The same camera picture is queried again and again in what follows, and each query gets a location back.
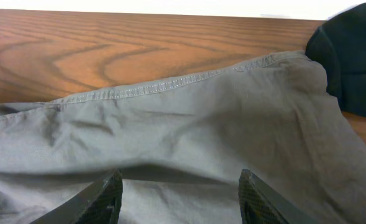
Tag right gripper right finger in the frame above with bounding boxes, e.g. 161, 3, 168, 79
238, 169, 316, 224

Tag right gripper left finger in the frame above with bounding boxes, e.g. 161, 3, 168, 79
32, 170, 123, 224

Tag grey shorts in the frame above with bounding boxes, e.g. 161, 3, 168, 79
0, 52, 366, 223

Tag black garment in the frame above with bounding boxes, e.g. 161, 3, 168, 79
305, 3, 366, 117

